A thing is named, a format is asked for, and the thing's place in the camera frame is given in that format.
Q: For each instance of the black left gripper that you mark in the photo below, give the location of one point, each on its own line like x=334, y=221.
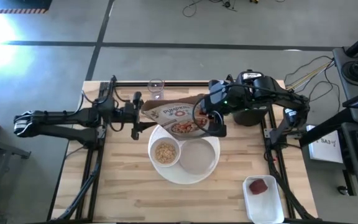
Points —
x=125, y=113

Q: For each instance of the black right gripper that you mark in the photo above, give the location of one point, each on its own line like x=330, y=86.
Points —
x=233, y=99

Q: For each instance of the orange pumpkin cereal box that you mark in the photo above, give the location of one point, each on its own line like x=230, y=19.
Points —
x=172, y=115

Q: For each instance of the white ceramic bowl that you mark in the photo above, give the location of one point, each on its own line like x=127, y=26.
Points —
x=152, y=152

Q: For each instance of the large white round plate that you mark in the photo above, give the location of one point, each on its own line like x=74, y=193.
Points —
x=182, y=177

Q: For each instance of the dark red food piece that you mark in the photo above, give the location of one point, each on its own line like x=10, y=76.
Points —
x=258, y=186

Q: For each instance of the white plastic container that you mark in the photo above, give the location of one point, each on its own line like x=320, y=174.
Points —
x=266, y=208

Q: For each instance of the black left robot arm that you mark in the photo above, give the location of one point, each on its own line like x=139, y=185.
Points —
x=57, y=116

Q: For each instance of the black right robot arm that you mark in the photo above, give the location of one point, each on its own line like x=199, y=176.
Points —
x=278, y=93

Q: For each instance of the clear drinking glass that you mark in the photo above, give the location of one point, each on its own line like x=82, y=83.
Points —
x=156, y=93

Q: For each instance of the white paper box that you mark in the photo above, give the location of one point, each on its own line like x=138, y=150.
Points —
x=325, y=146

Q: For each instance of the grey desk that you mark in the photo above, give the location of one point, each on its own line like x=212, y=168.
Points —
x=340, y=90

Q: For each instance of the grey metal stand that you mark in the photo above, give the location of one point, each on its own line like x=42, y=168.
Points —
x=5, y=149

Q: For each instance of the black computer mouse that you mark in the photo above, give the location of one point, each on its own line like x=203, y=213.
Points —
x=342, y=190

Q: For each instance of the black mat with hazard stripes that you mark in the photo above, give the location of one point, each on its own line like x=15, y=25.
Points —
x=11, y=4

